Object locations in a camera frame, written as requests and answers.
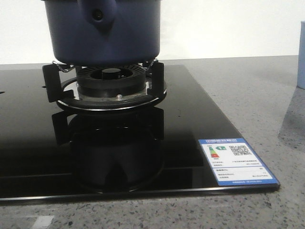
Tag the light blue ribbed cup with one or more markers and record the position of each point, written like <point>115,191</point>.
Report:
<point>301,58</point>

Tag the dark blue cooking pot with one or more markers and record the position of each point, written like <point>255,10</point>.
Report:
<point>104,32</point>

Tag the black metal pot support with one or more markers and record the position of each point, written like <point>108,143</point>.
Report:
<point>62,88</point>

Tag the black gas burner head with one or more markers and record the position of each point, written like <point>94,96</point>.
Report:
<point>111,81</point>

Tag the blue white energy label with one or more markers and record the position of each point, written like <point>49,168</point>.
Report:
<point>235,163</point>

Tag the black glass gas stove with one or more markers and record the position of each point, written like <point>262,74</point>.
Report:
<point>48,154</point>

